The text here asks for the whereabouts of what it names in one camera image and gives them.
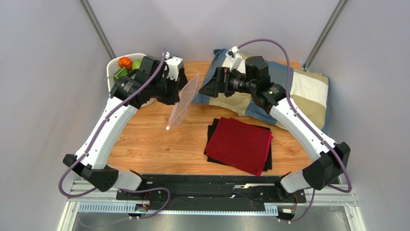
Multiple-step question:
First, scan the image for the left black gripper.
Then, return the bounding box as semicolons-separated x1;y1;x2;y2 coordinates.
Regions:
150;73;180;106

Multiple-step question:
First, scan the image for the clear zip top bag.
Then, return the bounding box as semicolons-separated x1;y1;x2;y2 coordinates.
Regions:
166;73;200;130

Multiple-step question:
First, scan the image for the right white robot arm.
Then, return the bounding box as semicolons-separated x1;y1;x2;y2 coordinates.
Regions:
199;56;350;194

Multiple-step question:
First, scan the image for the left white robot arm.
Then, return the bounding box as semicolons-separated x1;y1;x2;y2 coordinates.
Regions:
63;55;188;192

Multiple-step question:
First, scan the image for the green toy cabbage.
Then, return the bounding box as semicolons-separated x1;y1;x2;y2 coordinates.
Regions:
131;59;142;70

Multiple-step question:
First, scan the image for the green toy bell pepper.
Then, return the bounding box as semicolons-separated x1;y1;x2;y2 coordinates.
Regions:
113;68;128;81

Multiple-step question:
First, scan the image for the red folded cloth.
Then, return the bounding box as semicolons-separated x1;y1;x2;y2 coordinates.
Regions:
205;116;274;177

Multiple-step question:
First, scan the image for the white plastic basket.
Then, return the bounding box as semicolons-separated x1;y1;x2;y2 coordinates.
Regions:
105;53;145;93

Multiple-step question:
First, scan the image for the checked blue beige pillow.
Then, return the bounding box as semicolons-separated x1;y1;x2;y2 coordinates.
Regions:
192;49;331;135

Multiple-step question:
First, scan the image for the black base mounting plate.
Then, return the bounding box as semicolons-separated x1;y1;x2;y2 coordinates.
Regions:
116;174;307;212

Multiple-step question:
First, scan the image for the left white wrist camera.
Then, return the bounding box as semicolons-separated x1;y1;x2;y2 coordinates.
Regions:
165;56;184;81

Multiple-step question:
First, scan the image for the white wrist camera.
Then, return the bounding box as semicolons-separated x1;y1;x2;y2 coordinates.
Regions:
165;56;184;81
225;46;243;72

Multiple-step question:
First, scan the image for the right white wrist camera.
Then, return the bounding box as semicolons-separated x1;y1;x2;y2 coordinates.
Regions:
225;46;243;72

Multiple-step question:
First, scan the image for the left corner aluminium post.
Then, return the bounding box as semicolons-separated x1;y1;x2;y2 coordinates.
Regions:
78;0;116;59

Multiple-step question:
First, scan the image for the corner aluminium post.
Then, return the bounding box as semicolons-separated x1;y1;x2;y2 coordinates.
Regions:
78;0;116;59
302;0;349;71

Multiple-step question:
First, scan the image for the right corner aluminium post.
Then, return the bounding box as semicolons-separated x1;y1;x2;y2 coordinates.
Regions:
302;0;349;71

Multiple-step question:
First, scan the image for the aluminium frame rail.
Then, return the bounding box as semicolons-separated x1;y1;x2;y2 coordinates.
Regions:
58;174;366;231

